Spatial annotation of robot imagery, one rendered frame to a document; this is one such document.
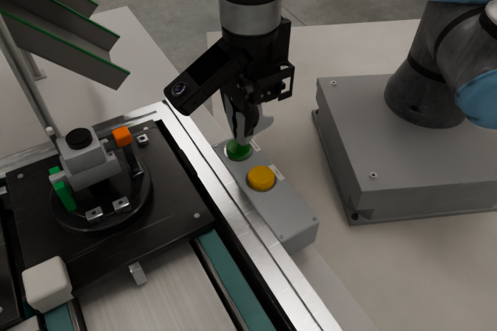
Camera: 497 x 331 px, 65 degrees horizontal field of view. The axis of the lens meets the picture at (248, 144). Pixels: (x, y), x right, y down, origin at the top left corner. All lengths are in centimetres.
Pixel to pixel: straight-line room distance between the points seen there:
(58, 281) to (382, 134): 53
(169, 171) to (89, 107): 37
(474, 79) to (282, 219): 30
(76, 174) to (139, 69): 53
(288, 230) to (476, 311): 30
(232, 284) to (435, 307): 30
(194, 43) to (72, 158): 224
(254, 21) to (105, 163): 26
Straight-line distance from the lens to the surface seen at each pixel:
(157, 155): 64
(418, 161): 69
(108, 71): 73
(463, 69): 59
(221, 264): 55
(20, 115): 98
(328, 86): 79
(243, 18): 46
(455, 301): 69
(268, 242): 55
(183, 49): 266
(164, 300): 57
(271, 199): 58
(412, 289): 67
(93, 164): 53
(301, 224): 56
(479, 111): 58
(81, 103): 96
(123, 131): 54
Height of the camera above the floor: 144
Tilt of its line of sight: 47 degrees down
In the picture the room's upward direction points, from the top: straight up
